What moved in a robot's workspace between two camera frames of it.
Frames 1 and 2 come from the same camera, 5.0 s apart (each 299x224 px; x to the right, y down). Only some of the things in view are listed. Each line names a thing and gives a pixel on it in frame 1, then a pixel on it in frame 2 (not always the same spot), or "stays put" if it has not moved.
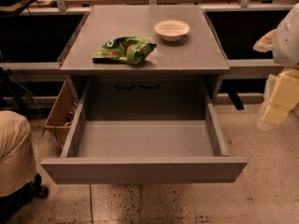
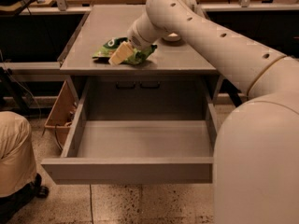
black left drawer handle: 125,87 stays put
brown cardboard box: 63,113 stays put
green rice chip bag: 130,49 stays put
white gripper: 288,46 -> 135,38
